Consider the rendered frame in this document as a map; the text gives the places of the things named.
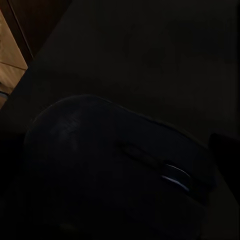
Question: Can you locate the mouse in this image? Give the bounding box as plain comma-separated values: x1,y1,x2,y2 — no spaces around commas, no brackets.
21,94,218,240

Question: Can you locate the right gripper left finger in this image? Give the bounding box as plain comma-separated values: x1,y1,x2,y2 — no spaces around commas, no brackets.
0,133,26,203

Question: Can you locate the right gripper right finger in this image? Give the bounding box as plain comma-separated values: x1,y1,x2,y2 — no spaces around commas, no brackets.
208,133,240,205

